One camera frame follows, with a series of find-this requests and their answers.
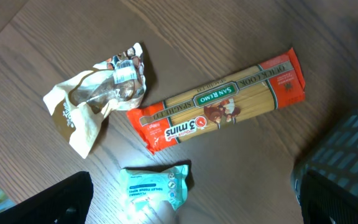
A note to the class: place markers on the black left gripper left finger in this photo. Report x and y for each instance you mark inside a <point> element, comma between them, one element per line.
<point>66,202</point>

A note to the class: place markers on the teal wipes packet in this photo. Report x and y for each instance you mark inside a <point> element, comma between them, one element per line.
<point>142,187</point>

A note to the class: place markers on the grey plastic basket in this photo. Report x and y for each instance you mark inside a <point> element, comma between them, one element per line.
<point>335,157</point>

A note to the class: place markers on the beige brown snack bag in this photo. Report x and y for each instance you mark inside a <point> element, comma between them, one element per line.
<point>78,106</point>

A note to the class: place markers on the orange spaghetti packet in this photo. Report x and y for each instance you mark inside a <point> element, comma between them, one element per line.
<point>270,85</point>

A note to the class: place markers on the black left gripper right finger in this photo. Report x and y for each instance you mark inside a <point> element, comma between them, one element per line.
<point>323,201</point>

